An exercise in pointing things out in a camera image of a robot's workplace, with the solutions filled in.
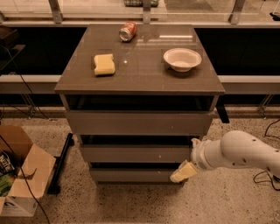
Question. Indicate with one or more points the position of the grey drawer cabinet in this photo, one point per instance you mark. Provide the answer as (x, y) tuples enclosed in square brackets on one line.
[(142, 83)]

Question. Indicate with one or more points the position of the black table leg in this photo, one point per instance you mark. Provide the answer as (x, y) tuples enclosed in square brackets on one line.
[(222, 114)]

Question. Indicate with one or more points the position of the open cardboard box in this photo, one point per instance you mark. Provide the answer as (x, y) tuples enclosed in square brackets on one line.
[(32, 177)]

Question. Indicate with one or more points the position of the black floor bar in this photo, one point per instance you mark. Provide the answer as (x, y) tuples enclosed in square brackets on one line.
[(54, 187)]

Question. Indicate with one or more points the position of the grey top drawer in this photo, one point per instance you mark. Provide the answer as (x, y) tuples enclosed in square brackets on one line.
[(139, 124)]

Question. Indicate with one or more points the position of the metal window railing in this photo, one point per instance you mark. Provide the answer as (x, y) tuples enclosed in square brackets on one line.
[(200, 13)]

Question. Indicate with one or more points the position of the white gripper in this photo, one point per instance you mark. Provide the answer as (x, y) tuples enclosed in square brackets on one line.
[(197, 155)]

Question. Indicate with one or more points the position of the grey drawer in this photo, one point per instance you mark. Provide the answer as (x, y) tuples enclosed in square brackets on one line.
[(139, 124), (92, 153), (131, 176)]

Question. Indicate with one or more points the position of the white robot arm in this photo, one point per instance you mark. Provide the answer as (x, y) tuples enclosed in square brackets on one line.
[(235, 150)]

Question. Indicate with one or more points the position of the green snack bag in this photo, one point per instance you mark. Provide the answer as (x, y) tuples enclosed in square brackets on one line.
[(6, 182)]

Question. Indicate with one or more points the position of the black snack bag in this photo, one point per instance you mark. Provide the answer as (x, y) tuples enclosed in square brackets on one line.
[(6, 163)]

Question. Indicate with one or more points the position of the white bowl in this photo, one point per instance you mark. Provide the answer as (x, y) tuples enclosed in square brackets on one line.
[(182, 59)]

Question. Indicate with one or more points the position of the yellow sponge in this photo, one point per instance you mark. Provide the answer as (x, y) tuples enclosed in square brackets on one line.
[(104, 64)]

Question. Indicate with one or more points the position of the grey bottom drawer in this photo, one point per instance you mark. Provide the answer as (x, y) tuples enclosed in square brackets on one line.
[(131, 176)]

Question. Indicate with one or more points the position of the red soda can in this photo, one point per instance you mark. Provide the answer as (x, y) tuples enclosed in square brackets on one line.
[(128, 31)]

